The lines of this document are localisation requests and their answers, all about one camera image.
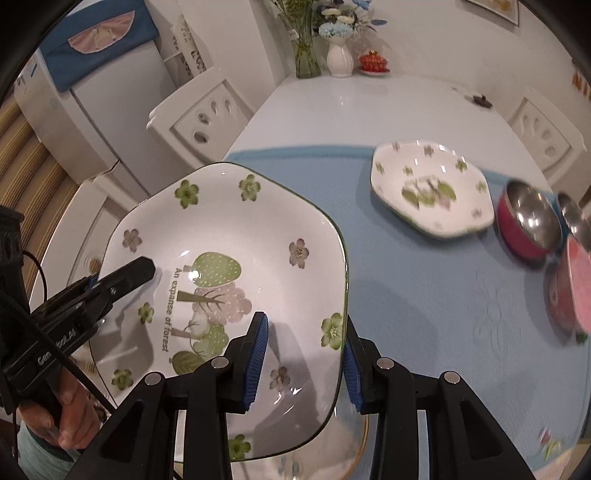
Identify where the white floral plate with trees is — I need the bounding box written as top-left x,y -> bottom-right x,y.
90,163 -> 349,460

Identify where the red steel bowl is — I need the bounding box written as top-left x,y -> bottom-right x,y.
496,179 -> 563,263

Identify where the pink plastic bowl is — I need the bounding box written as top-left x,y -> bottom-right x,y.
548,235 -> 591,336

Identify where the person's left hand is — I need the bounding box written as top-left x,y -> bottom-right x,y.
18,370 -> 101,450

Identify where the light blue table mat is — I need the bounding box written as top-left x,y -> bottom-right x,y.
230,147 -> 590,479

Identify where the white chair near left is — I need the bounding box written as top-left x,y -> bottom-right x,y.
29,173 -> 138,308

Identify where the white chair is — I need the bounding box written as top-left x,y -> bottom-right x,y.
509,88 -> 587,186
29,173 -> 138,308
146,67 -> 254,169

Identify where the white refrigerator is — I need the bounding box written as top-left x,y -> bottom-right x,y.
14,42 -> 190,200

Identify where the white chair far left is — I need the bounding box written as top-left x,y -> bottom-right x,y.
146,67 -> 254,169

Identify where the blue steel bowl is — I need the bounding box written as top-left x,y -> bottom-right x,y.
556,192 -> 591,252

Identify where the small black lid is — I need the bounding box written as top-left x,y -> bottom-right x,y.
471,95 -> 492,109

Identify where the white chair far right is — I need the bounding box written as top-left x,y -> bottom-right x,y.
509,88 -> 587,186

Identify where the red lidded cup on saucer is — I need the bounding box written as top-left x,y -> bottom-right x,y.
359,50 -> 390,77

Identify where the white carved corner shelf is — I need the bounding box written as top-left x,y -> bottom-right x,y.
161,16 -> 207,88

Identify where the white vase with blue flowers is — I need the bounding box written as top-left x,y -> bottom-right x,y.
312,0 -> 388,78

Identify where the glass vase with green stems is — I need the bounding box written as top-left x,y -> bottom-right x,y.
273,0 -> 322,79

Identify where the black cable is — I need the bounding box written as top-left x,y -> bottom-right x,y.
20,250 -> 116,414

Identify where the large butterfly wall picture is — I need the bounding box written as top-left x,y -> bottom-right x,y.
467,0 -> 520,26

